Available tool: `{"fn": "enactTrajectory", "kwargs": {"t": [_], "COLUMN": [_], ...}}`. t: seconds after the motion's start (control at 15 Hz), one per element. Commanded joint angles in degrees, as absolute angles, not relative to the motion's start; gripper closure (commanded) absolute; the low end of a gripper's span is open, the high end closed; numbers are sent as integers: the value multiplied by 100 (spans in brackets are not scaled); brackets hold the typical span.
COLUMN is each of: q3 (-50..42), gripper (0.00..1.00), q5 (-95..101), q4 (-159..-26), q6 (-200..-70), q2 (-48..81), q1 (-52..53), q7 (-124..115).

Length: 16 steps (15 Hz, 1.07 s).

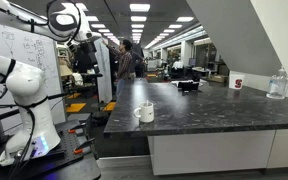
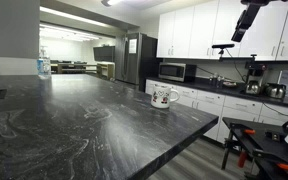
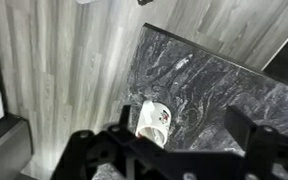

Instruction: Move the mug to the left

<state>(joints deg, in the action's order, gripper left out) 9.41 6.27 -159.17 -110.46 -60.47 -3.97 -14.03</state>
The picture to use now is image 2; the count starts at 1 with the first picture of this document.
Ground black power cable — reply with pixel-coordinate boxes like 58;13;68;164
262;101;288;119

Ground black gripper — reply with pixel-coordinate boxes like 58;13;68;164
231;2;262;43

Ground long wooden table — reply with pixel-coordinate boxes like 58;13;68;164
50;60;98;75

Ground ceiling light fixture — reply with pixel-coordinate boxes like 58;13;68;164
100;0;125;8

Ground dark stainless refrigerator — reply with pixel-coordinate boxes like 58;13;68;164
114;32;160;93

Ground black kitchen countertop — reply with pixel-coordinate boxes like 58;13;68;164
146;76;288;110

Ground black flat screen monitor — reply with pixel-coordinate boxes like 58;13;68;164
93;45;116;63

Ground black bar camera on mount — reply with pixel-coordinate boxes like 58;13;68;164
211;43;236;63

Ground stainless steel microwave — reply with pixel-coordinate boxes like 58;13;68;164
158;62;198;83

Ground black robot workbench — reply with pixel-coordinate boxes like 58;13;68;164
221;116;288;180

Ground white upper wall cabinets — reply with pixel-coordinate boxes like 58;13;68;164
156;0;288;62

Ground steel coffee carafe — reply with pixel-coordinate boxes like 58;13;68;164
245;80;262;96

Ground white lower kitchen cabinets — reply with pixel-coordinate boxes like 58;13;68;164
145;79;288;144

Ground clear plastic water bottle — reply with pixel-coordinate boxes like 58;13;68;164
37;45;52;80

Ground small bowl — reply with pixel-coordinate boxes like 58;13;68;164
222;80;238;89

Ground steel kettle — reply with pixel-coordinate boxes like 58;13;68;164
263;82;288;100

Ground white paper sheet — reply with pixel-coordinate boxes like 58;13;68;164
128;38;138;55

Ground orange clamp handle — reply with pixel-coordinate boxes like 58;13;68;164
277;162;288;173
243;128;257;136
237;150;248;169

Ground wooden shelf unit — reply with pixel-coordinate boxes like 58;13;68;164
96;62;116;81

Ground black camera cable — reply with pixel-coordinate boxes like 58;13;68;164
225;48;249;83

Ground white mug with cartoon print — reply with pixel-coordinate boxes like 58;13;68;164
150;83;181;110

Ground small glass jars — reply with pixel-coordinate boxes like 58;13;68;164
208;73;225;88

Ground black drip coffee maker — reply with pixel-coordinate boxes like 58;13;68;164
243;61;269;96

